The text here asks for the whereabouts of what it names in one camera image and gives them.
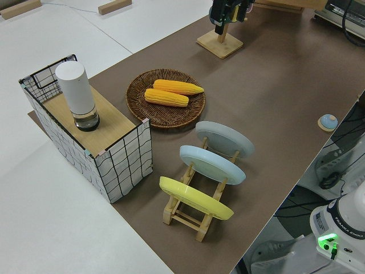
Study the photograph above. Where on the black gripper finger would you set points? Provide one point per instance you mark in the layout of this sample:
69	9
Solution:
220	25
242	11

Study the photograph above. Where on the light wooden drawer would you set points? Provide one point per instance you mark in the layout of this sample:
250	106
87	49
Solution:
315	3

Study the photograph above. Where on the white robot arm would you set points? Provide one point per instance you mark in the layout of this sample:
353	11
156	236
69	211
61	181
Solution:
342	217

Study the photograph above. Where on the pink mug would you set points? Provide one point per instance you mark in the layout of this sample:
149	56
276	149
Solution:
250	9

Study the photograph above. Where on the teal mug with yellow inside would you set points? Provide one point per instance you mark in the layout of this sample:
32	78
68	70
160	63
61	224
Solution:
229	14

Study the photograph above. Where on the wooden mug tree stand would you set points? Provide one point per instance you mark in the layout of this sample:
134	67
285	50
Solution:
225	47

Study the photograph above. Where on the light wooden cabinet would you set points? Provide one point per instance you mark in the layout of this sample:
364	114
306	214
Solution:
273	4

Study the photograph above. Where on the yellow corn cob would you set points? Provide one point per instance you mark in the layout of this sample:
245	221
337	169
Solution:
176	85
165	97

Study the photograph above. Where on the brown table mat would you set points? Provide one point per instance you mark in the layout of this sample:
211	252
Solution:
271	85

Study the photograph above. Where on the cream toaster oven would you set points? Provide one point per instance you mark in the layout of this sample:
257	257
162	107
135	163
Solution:
333	14

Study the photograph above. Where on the round brown wicker tray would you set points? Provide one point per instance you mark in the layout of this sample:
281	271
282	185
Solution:
165	117

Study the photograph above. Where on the plain wooden block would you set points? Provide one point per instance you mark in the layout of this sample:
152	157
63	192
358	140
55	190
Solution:
114	7
17	10

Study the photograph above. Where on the grey plate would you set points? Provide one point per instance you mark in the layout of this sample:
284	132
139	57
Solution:
222	137

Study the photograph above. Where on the blue service bell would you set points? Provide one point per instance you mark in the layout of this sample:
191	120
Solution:
328	121

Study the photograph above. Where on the light blue plate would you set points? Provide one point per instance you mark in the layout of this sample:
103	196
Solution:
211	165

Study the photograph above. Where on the white cylindrical grinder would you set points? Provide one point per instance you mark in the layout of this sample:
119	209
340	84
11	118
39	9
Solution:
77	91

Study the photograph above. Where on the white power strip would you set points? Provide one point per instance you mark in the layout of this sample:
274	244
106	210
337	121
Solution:
333	160

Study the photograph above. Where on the yellow plate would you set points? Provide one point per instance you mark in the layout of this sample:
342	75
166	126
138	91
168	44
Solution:
194	198

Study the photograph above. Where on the wooden plate rack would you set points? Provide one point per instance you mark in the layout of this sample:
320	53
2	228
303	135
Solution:
201	231

